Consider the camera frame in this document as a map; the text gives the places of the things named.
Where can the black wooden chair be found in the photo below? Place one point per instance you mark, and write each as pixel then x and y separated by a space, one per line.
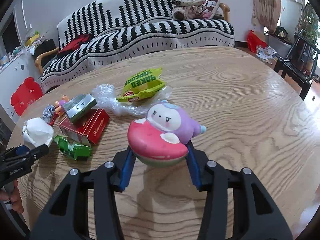
pixel 299 64

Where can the patterned curtain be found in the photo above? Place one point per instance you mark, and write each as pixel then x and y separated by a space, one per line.
pixel 268 13

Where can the red bag on floor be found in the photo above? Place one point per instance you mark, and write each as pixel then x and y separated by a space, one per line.
pixel 255 40

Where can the plush toys on sofa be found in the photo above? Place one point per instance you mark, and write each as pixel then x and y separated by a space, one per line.
pixel 194 9

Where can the foil candy wrapper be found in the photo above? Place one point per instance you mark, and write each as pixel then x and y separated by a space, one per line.
pixel 48 114

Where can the torn dark green box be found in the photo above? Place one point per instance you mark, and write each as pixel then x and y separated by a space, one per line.
pixel 73 150

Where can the red bear-shaped stool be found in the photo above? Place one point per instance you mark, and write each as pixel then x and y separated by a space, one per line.
pixel 26 94

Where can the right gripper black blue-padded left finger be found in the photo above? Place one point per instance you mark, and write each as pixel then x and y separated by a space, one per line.
pixel 111 177

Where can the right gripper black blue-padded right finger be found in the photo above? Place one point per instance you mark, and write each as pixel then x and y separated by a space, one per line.
pixel 207 175

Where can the red cardboard box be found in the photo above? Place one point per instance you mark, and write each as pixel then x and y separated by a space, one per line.
pixel 88 129

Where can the green popcorn snack bag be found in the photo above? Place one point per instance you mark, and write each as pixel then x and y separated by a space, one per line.
pixel 143 85

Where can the small pink doll toy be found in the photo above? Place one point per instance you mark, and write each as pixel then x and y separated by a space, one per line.
pixel 59 109

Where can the left hand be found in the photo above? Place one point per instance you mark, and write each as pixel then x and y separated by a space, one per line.
pixel 14 197

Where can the white paper ball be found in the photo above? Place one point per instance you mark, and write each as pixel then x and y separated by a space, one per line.
pixel 36 132

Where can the potted green plant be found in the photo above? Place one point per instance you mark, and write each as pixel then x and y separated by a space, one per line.
pixel 307 25

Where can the black white striped sofa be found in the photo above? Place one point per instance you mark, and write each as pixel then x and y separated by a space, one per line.
pixel 123 29

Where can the silver foil box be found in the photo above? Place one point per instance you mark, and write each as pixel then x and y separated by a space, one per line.
pixel 79 106

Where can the red garment on sofa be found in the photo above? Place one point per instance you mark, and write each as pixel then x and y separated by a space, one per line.
pixel 74 45

